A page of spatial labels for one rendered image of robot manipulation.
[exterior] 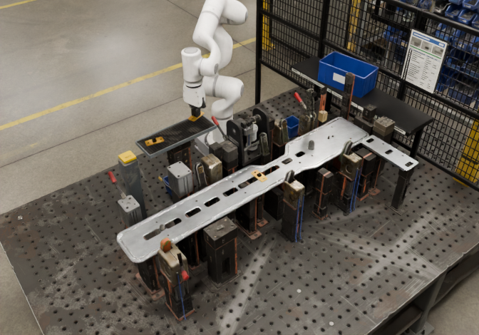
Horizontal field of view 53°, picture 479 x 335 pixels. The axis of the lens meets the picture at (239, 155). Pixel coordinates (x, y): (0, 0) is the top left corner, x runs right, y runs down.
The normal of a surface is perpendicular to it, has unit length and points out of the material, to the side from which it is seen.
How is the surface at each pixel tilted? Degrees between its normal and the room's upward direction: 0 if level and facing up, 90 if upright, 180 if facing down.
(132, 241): 0
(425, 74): 90
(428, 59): 90
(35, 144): 0
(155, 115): 0
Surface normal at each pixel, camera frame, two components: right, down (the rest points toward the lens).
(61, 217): -0.01, -0.77
